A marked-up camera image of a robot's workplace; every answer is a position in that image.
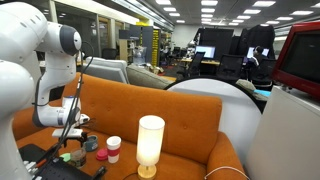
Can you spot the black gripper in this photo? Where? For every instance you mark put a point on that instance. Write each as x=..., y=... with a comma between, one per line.
x=75, y=137

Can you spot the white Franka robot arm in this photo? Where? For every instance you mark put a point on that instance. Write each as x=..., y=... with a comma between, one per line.
x=23, y=33

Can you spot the orange fabric sofa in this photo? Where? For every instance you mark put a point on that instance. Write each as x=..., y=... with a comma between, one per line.
x=150, y=110

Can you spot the grey sofa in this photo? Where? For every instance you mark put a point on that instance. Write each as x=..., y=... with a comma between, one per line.
x=145, y=78

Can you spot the green round disc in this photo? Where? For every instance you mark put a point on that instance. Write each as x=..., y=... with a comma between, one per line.
x=64, y=157

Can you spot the teal ceramic mug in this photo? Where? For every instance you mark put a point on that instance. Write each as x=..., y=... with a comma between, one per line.
x=92, y=144

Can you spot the red round lid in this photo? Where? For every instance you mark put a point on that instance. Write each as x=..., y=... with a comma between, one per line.
x=101, y=154

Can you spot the black power strip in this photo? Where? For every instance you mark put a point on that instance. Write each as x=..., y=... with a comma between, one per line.
x=63, y=171

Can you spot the black marker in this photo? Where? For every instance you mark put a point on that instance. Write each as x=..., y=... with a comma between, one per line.
x=99, y=172

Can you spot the black and red pens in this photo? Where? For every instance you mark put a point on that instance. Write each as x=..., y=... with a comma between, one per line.
x=40, y=163

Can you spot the white cup with red band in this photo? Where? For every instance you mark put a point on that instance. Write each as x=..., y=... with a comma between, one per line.
x=113, y=149

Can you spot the black flat tablet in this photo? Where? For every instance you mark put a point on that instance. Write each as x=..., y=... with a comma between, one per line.
x=28, y=151

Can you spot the glowing white table lamp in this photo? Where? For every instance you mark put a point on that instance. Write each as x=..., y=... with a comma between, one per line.
x=150, y=140

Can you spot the white chair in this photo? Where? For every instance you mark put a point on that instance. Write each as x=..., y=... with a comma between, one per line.
x=106, y=68

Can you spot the wooden shelf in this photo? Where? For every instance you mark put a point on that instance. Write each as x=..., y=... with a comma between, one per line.
x=125, y=50

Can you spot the black and yellow cabinet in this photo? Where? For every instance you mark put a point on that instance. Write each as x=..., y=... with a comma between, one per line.
x=148, y=43

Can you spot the lit computer monitor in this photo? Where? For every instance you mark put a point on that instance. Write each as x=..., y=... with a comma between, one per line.
x=206, y=51

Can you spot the white round board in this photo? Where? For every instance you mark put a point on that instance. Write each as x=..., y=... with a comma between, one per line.
x=233, y=113

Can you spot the black mesh office chair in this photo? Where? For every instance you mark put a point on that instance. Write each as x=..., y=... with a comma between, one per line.
x=230, y=66

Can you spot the black partition screen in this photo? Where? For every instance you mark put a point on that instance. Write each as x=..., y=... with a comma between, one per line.
x=216, y=38

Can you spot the seated person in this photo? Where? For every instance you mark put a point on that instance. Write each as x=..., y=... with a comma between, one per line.
x=255, y=60

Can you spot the lit laptop screen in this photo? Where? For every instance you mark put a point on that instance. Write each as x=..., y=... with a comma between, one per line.
x=265, y=51

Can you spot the white side panel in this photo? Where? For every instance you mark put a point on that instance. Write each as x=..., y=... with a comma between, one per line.
x=286, y=140

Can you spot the black draped cover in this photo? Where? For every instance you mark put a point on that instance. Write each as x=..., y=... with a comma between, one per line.
x=260, y=36

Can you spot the red framed monitor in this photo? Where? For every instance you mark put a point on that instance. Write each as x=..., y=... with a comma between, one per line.
x=300, y=56

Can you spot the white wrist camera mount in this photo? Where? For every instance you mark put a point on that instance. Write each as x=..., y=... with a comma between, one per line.
x=66, y=133

